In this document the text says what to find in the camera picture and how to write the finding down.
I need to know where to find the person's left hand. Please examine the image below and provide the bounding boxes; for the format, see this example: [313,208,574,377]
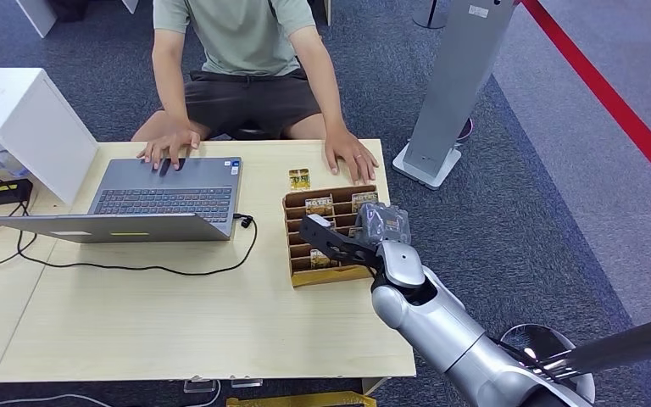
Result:
[323,129,381,187]

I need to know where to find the person's right hand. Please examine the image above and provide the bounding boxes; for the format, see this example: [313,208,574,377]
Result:
[136,127,203,172]

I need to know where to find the wooden slotted card holder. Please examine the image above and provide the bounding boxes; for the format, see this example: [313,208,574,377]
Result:
[281,184,381,289]

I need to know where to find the person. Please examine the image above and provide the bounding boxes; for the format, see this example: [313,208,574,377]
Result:
[131,0,381,187]

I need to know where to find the grey laptop computer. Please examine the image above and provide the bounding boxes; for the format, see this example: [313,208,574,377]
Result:
[0,156,244,245]

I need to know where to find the grey floor stand white base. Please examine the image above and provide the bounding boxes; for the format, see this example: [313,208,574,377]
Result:
[392,0,521,192]

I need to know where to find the white cabinet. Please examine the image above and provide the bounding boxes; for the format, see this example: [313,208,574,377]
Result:
[0,67,100,207]

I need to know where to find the round dark stand foot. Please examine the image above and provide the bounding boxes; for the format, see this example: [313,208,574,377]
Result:
[411,0,451,31]

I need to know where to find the black power adapter yellow labels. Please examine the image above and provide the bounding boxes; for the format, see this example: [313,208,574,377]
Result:
[0,177,34,209]

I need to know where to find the white furniture block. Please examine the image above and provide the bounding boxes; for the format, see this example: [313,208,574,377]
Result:
[15,0,58,39]

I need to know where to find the yellow wooden board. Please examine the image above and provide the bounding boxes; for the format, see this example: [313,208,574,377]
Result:
[225,390,378,407]

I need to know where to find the red floor tape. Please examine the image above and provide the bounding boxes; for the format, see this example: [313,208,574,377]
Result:
[519,0,651,205]

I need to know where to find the shiny metal pole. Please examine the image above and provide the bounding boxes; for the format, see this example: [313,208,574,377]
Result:
[527,309,651,384]

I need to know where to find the black laptop charging cable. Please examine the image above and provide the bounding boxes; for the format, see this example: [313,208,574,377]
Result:
[0,196,259,278]

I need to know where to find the round silver base plate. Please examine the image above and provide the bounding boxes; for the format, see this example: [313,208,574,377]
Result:
[499,324,597,404]

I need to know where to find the white cable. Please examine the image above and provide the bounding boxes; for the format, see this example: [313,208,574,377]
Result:
[0,380,223,407]

